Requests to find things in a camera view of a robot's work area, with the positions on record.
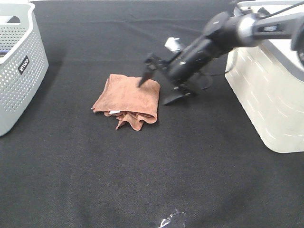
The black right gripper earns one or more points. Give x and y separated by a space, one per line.
184 65

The brown towel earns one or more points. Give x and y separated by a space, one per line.
129 103

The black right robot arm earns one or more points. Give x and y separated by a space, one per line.
221 35

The white crumpled tape piece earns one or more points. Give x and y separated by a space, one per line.
173 44

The cream basket with grey rim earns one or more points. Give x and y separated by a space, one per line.
268 81

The black table cloth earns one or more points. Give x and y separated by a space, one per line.
64 166

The clear tape piece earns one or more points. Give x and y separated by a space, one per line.
175 219

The grey perforated basket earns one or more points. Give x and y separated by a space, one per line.
23 61

